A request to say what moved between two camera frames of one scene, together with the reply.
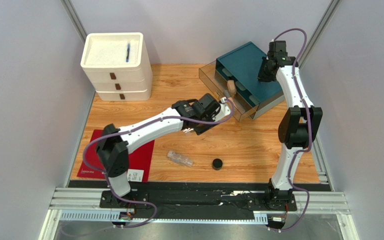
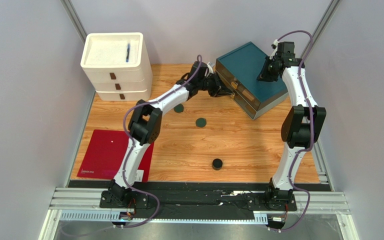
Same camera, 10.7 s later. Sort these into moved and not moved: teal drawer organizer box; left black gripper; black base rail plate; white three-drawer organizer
Moved: left black gripper
Not moved: white three-drawer organizer; black base rail plate; teal drawer organizer box
